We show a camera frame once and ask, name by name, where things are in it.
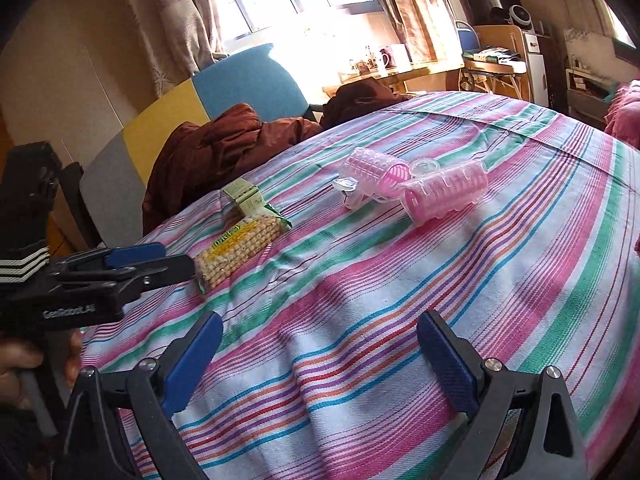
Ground brown jacket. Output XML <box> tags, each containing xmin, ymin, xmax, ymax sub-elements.
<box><xmin>142</xmin><ymin>78</ymin><xmax>409</xmax><ymax>234</ymax></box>

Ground wooden window desk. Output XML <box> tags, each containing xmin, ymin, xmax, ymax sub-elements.
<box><xmin>322</xmin><ymin>58</ymin><xmax>464</xmax><ymax>98</ymax></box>

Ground person's left hand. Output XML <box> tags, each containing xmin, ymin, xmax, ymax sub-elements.
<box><xmin>0</xmin><ymin>328</ymin><xmax>84</xmax><ymax>411</ymax></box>

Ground small round fan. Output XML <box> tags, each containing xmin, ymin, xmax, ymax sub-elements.
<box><xmin>509</xmin><ymin>4</ymin><xmax>533</xmax><ymax>30</ymax></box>

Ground pink hair roller clear cover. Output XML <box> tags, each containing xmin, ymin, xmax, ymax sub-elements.
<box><xmin>332</xmin><ymin>148</ymin><xmax>440</xmax><ymax>210</ymax></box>

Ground blue yellow grey chair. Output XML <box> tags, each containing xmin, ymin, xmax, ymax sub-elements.
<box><xmin>79</xmin><ymin>44</ymin><xmax>314</xmax><ymax>247</ymax></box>

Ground yellow cracker packet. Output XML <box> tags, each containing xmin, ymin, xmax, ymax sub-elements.
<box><xmin>194</xmin><ymin>209</ymin><xmax>290</xmax><ymax>292</ymax></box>

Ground small white fridge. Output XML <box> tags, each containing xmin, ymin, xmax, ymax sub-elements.
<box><xmin>523</xmin><ymin>32</ymin><xmax>549</xmax><ymax>107</ymax></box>

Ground red mug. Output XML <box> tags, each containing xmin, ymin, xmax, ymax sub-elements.
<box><xmin>380</xmin><ymin>48</ymin><xmax>396</xmax><ymax>70</ymax></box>

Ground striped colourful tablecloth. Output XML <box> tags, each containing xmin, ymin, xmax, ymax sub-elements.
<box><xmin>82</xmin><ymin>92</ymin><xmax>639</xmax><ymax>479</ymax></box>

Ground pink hair roller with base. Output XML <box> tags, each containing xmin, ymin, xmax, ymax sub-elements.
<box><xmin>400</xmin><ymin>160</ymin><xmax>488</xmax><ymax>226</ymax></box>

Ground small green white box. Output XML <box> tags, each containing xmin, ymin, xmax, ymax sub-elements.
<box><xmin>222</xmin><ymin>178</ymin><xmax>266</xmax><ymax>217</ymax></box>

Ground patterned beige curtain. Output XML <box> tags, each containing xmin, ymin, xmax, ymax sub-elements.
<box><xmin>126</xmin><ymin>0</ymin><xmax>227</xmax><ymax>96</ymax></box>

